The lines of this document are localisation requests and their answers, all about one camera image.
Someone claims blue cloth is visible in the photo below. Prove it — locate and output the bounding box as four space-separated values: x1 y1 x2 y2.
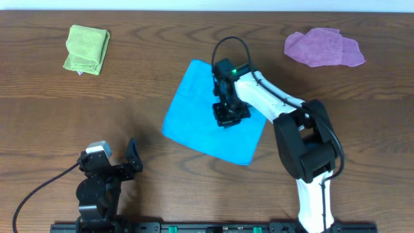
162 60 267 165

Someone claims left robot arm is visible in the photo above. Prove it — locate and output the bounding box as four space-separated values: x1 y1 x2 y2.
76 138 143 232

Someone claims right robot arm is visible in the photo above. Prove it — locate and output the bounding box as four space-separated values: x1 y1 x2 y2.
212 58 343 232

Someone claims crumpled purple cloth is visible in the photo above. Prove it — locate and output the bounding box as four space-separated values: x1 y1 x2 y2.
284 28 365 67

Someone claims folded green cloth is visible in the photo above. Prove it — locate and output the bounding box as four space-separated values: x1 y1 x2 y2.
63 25 110 75

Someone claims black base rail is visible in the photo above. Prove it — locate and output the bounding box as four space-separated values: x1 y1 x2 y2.
50 221 378 233

